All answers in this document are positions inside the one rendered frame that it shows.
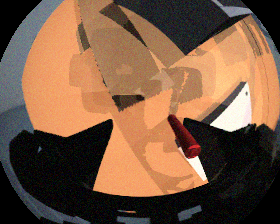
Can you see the red peg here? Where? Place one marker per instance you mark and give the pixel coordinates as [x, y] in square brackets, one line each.
[189, 146]

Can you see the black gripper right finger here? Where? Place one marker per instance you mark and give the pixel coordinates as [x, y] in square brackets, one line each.
[217, 145]

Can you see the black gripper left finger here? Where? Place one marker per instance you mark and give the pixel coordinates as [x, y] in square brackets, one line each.
[83, 152]

